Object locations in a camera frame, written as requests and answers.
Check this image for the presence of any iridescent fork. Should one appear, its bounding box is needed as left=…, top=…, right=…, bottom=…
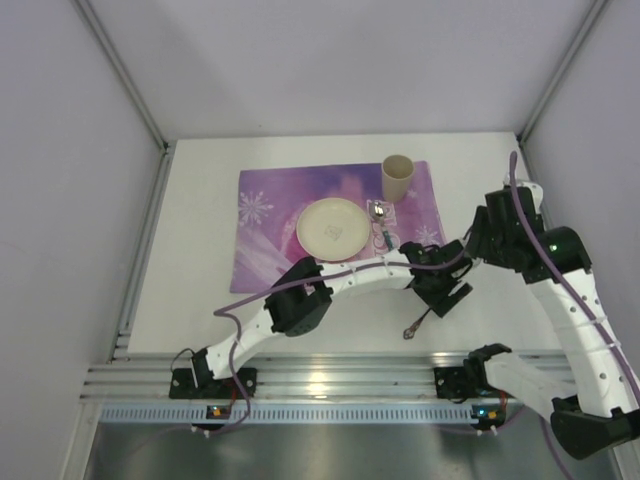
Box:
left=403, top=308, right=431, bottom=341

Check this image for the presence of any iridescent spoon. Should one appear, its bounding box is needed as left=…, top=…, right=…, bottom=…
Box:
left=369, top=200, right=394, bottom=251

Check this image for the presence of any beige cup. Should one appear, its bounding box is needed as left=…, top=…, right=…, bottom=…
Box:
left=381, top=155, right=414, bottom=203

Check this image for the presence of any beige plate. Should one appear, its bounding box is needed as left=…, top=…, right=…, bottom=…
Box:
left=296, top=197, right=371, bottom=262

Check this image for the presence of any purple Elsa placemat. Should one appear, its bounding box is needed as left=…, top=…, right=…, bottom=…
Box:
left=230, top=161, right=445, bottom=293

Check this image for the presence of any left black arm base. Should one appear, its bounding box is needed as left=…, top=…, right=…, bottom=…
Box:
left=168, top=368, right=258, bottom=400

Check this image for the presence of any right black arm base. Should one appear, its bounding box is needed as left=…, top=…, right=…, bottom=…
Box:
left=433, top=367, right=500, bottom=404

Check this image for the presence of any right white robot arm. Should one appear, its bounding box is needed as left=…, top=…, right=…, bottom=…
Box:
left=464, top=180, right=639, bottom=460

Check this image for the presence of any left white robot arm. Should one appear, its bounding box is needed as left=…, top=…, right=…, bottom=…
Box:
left=191, top=240, right=473, bottom=389

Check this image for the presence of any right aluminium frame post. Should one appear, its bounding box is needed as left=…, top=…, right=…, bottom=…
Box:
left=517, top=0, right=616, bottom=144

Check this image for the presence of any aluminium frame post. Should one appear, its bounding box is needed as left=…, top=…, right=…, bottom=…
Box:
left=74, top=0, right=171, bottom=151
left=517, top=0, right=616, bottom=144

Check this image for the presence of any aluminium mounting rail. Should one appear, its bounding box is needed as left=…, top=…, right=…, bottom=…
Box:
left=79, top=352, right=624, bottom=401

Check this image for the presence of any slotted cable duct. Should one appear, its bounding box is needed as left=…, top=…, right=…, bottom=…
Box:
left=100, top=404, right=504, bottom=425

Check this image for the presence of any left aluminium frame post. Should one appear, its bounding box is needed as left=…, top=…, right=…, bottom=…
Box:
left=74, top=0, right=171, bottom=151

